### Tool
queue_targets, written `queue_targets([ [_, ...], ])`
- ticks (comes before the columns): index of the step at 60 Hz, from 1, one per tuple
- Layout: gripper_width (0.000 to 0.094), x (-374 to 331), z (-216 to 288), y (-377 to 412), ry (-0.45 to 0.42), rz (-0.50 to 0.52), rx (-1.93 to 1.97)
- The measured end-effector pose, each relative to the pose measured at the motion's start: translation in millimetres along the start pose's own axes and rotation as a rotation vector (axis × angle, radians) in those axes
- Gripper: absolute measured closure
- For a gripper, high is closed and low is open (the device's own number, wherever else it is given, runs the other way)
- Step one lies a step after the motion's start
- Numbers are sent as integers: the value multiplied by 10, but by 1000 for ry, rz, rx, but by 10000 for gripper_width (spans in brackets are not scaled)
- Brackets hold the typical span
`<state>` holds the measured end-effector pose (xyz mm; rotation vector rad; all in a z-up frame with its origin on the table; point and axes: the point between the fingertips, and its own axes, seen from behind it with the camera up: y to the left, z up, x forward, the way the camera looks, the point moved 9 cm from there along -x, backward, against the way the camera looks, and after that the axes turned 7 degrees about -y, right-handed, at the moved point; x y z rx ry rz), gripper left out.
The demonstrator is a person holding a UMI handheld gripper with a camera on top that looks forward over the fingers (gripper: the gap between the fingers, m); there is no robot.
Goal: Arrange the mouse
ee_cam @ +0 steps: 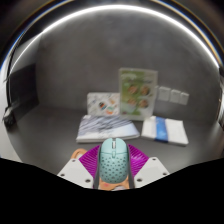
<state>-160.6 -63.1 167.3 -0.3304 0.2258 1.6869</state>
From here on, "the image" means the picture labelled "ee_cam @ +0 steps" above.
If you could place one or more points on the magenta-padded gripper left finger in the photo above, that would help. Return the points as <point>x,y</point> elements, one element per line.
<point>77,171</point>

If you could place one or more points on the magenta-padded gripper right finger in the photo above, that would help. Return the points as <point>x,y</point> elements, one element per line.
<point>150,170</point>

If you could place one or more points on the teal perforated computer mouse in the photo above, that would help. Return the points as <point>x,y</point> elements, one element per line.
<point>114,161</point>

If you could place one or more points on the white book with blue band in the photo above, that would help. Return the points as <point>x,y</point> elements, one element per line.
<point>170,130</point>

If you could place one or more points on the grey striped magazine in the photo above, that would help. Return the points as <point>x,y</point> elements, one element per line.
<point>105,128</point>

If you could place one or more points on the small white printed card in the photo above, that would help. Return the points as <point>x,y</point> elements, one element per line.
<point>101,104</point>

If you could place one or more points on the clear stand with green leaflet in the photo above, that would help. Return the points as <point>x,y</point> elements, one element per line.
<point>137,93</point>

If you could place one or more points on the row of white wall sockets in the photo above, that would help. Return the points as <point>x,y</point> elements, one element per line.
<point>173,95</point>

